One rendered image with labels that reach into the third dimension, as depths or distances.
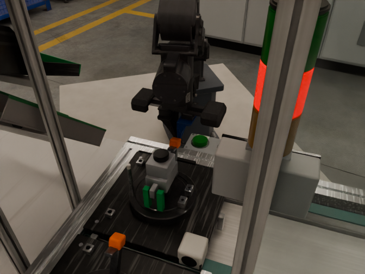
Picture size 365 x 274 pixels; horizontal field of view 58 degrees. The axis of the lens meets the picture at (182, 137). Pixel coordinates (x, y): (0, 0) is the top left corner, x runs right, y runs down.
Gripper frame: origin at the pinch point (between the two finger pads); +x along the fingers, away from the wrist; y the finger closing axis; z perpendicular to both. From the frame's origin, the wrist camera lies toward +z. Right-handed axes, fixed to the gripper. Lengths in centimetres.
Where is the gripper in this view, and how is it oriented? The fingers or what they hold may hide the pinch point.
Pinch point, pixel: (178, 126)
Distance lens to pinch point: 68.9
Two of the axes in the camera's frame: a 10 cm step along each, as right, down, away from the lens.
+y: -9.4, -2.1, 2.7
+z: 3.4, -5.8, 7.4
